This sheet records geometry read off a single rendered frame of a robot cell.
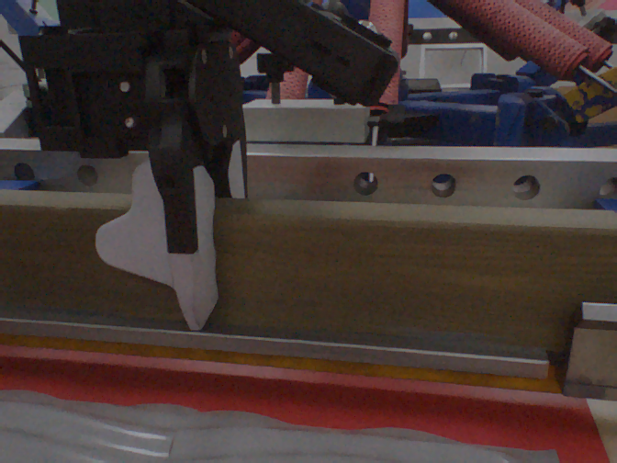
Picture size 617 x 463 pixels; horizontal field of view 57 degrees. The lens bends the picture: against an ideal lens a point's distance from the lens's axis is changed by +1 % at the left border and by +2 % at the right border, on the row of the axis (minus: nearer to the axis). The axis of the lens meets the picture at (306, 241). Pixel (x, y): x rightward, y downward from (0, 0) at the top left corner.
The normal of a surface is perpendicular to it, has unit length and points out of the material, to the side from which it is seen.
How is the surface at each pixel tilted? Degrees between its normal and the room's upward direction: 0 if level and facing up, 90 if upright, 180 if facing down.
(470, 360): 90
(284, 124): 90
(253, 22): 90
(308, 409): 0
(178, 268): 103
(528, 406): 0
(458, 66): 90
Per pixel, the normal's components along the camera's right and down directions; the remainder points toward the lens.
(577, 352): -0.18, 0.35
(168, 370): -0.02, -0.93
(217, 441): 0.03, -0.61
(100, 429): -0.20, -0.63
